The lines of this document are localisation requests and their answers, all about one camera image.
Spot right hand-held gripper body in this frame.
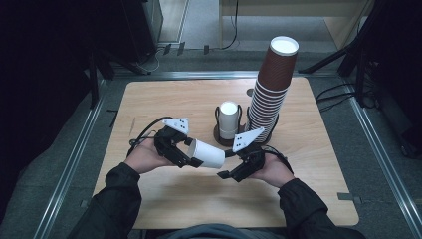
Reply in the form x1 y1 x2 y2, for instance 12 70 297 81
232 126 267 182

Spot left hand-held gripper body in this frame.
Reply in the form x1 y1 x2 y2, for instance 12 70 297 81
153 117 190 169

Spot white paper cup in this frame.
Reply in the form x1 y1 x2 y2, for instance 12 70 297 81
217 101 240 140
186 137 227 170

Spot dark double cup holder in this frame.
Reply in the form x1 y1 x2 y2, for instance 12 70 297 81
213 104 281 147

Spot stack of brown cups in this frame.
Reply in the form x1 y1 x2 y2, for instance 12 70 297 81
247 79 289 140

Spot person's right hand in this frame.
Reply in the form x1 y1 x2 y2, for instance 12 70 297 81
251 151 297 190

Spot person's left hand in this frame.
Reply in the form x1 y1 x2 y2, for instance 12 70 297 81
123 136 175 175

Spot person's grey-blue torso clothing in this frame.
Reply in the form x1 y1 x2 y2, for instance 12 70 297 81
158 223 284 239

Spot black metal stand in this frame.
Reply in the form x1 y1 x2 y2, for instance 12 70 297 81
87 49 116 110

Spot dark cabinet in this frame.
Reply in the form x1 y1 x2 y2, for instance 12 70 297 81
121 0 164 65

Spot black tripod stand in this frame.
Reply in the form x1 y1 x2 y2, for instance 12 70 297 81
298 0 392 109

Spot right hand-held gripper cable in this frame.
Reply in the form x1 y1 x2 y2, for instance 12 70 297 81
263 144 295 176

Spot aluminium floor rail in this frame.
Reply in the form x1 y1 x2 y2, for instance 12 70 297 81
111 70 340 81
32 79 107 239
343 81 422 239

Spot white floor cable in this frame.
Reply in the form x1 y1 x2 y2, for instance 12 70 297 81
136 45 167 76

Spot black floor cables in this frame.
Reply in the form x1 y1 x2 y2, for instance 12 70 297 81
315 82 358 114

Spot black hanging cable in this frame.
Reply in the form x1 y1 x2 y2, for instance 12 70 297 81
220 0 241 52

